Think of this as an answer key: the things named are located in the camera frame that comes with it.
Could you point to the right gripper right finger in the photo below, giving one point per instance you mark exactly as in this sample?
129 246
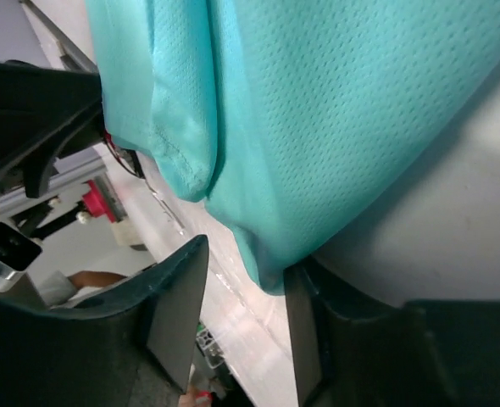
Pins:
349 349

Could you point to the light mint t-shirt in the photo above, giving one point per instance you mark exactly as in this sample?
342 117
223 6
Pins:
287 119

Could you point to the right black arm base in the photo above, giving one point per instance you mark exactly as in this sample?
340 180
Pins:
41 110

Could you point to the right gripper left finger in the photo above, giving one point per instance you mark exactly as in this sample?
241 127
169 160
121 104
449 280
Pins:
131 344

